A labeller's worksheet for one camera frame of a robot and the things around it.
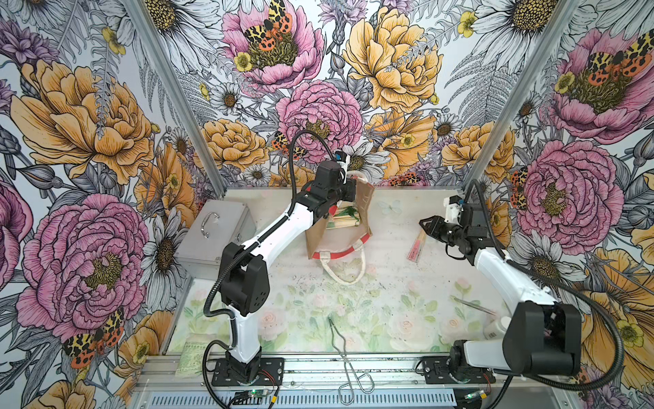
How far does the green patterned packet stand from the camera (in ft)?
2.43

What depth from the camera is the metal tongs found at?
0.73 meters

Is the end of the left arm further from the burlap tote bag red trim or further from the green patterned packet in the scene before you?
the green patterned packet

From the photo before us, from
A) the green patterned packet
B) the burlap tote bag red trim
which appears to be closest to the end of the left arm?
the burlap tote bag red trim

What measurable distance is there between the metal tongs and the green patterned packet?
1.29 feet
